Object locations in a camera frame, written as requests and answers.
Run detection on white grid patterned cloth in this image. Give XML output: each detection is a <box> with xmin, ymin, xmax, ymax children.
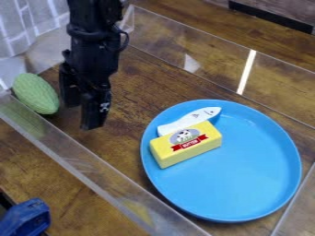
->
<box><xmin>0</xmin><ymin>0</ymin><xmax>70</xmax><ymax>60</ymax></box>

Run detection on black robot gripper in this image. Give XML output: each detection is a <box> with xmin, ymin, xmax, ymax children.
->
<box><xmin>59</xmin><ymin>31</ymin><xmax>123</xmax><ymax>130</ymax></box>

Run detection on blue round plastic tray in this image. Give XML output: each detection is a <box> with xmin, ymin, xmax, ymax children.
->
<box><xmin>140</xmin><ymin>100</ymin><xmax>302</xmax><ymax>222</ymax></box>

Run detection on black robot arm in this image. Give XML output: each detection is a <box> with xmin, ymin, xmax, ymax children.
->
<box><xmin>59</xmin><ymin>0</ymin><xmax>130</xmax><ymax>130</ymax></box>

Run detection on clear acrylic barrier wall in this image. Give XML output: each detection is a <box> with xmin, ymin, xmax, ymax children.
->
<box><xmin>0</xmin><ymin>0</ymin><xmax>315</xmax><ymax>236</ymax></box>

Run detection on white toy fish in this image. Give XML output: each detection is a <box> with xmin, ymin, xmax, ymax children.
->
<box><xmin>158</xmin><ymin>107</ymin><xmax>222</xmax><ymax>136</ymax></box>

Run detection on yellow toy butter block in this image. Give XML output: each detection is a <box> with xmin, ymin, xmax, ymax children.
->
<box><xmin>150</xmin><ymin>121</ymin><xmax>223</xmax><ymax>169</ymax></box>

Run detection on green textured toy vegetable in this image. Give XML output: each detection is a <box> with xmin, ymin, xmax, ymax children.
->
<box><xmin>12</xmin><ymin>73</ymin><xmax>59</xmax><ymax>114</ymax></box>

